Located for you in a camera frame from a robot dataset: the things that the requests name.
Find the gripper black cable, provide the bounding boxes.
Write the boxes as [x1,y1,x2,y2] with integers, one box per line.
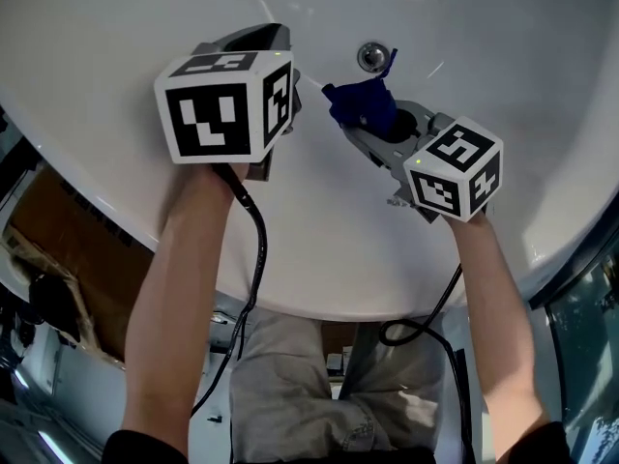
[378,263,478,464]
[191,164,270,418]

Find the chrome bathtub drain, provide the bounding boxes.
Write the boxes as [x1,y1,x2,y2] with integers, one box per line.
[356,41,391,73]

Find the grey trousers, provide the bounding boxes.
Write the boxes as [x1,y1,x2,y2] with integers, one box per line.
[229,306,446,453]

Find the person's left forearm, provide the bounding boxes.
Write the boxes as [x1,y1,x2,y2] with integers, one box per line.
[120,161,243,453]

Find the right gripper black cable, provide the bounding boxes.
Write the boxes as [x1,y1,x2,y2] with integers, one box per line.
[378,263,478,464]

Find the blue cloth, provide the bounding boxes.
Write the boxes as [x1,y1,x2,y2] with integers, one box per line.
[321,45,400,139]

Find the white low counter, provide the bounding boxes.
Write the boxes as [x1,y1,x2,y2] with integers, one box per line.
[0,239,127,464]

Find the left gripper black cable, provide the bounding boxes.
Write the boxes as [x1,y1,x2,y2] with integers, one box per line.
[191,164,270,418]

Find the brown cardboard box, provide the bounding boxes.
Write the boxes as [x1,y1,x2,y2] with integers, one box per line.
[2,166,156,362]

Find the white bathtub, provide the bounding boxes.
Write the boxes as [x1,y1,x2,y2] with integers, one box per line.
[0,0,619,322]

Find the dark glass window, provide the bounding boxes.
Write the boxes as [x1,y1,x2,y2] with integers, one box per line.
[526,229,619,464]

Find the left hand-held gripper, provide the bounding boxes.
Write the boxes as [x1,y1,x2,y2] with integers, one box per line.
[154,23,304,183]

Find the person's right forearm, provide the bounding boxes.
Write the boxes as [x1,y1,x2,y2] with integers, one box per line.
[447,213,552,449]

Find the black shirt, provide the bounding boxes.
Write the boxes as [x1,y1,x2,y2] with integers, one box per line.
[101,420,575,464]

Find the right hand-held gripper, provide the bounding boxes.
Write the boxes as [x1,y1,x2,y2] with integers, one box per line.
[340,100,504,223]

